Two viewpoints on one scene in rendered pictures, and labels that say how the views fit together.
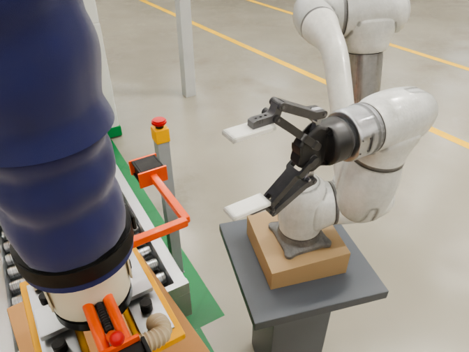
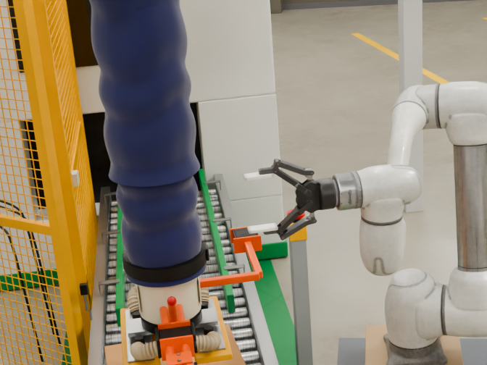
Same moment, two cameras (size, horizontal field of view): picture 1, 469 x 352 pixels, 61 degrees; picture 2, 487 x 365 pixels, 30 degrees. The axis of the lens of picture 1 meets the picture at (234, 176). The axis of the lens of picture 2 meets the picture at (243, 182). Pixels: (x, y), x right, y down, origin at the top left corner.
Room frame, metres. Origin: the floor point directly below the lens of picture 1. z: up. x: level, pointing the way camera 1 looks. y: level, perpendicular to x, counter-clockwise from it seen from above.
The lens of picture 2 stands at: (-1.37, -0.83, 2.38)
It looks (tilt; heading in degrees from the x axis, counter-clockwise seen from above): 20 degrees down; 25
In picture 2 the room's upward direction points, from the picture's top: 5 degrees counter-clockwise
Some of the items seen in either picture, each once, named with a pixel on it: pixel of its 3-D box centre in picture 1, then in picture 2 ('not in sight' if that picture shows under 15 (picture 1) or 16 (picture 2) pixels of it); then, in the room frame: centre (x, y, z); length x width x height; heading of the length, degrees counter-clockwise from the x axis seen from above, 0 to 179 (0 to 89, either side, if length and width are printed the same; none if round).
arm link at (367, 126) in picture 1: (351, 133); (344, 191); (0.59, -0.20, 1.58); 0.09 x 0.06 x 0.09; 32
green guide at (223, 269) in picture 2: not in sight; (221, 227); (2.36, 1.03, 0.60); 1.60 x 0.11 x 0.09; 30
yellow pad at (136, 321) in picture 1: (135, 287); (206, 323); (0.63, 0.24, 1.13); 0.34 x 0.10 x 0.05; 32
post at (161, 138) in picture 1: (169, 209); (303, 334); (1.65, 0.35, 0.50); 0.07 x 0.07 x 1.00; 30
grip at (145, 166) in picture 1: (148, 170); (246, 239); (0.97, 0.25, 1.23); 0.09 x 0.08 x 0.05; 122
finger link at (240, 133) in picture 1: (249, 130); (258, 175); (0.48, -0.02, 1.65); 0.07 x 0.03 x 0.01; 122
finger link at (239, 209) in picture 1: (247, 206); (262, 228); (0.48, -0.02, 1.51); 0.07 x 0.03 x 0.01; 122
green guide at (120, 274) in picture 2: not in sight; (113, 240); (2.09, 1.49, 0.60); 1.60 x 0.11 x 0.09; 30
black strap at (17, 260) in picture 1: (76, 236); (165, 256); (0.58, 0.32, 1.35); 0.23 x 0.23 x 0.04
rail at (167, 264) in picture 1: (107, 164); (243, 275); (2.08, 0.80, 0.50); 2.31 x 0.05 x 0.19; 30
